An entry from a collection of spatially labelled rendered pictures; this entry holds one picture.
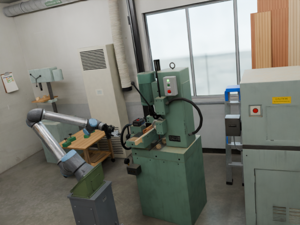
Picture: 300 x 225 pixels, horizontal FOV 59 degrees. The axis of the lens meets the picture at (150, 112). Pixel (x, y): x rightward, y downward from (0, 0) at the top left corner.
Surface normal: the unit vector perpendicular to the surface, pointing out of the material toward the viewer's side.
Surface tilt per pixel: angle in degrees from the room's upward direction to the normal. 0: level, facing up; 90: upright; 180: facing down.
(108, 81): 90
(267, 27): 87
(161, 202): 90
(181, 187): 90
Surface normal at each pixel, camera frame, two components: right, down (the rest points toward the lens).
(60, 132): 0.90, 0.00
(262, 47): -0.40, 0.26
